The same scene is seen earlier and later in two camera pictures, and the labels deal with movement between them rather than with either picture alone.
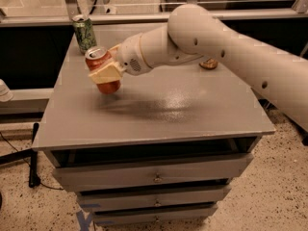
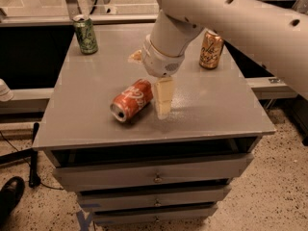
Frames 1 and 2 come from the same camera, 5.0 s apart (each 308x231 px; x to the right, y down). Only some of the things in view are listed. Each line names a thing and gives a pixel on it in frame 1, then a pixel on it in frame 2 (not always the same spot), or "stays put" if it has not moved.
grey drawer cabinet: (164, 148) stays put
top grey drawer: (150, 172) stays put
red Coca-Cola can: (95, 58) -> (132, 99)
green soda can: (85, 32) stays put
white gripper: (131, 56) -> (159, 61)
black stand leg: (25, 156) stays put
